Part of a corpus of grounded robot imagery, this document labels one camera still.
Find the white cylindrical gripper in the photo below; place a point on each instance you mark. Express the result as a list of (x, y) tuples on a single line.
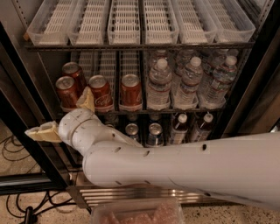
[(71, 123)]

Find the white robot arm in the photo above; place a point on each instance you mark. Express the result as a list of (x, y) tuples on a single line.
[(243, 169)]

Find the column coke can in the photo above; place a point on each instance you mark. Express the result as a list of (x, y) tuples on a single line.
[(101, 90), (131, 92)]

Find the blue can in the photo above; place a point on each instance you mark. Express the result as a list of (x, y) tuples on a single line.
[(155, 136), (131, 131)]

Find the steel fridge base grille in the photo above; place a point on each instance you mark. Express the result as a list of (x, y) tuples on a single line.
[(87, 195)]

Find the water bottle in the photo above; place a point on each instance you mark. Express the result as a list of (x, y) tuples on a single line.
[(221, 81), (188, 85), (159, 85)]

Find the dark drink bottle left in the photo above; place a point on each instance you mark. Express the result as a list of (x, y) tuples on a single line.
[(178, 129)]

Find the dark drink bottle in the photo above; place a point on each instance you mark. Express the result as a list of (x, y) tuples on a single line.
[(202, 128), (178, 129)]

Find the clear plastic food container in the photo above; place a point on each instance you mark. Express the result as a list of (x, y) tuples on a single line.
[(139, 211)]

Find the dark drink bottle right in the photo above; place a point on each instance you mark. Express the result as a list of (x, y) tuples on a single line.
[(202, 128)]

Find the black fridge door frame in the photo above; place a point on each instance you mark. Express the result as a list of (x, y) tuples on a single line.
[(19, 112)]

